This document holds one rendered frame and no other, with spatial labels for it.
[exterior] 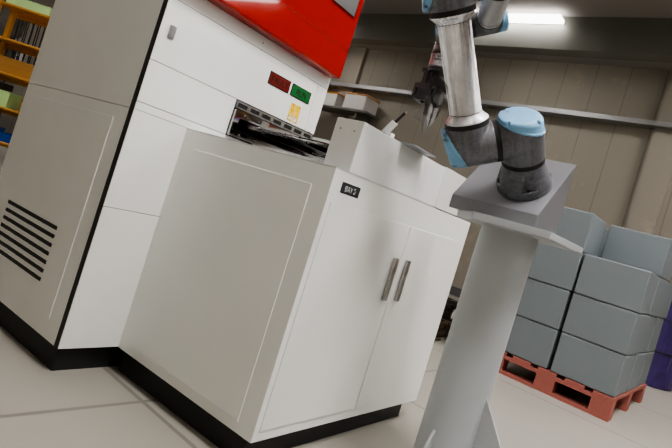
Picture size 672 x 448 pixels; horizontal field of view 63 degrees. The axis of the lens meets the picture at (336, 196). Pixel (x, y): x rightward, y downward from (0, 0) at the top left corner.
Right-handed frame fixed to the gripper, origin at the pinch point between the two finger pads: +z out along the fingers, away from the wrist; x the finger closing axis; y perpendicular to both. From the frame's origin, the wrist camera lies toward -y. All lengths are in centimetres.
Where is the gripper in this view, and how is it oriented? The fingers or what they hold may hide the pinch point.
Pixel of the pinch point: (426, 127)
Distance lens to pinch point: 184.2
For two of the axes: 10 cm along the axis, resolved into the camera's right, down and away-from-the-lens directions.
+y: -7.6, -2.3, 6.1
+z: -3.0, 9.5, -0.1
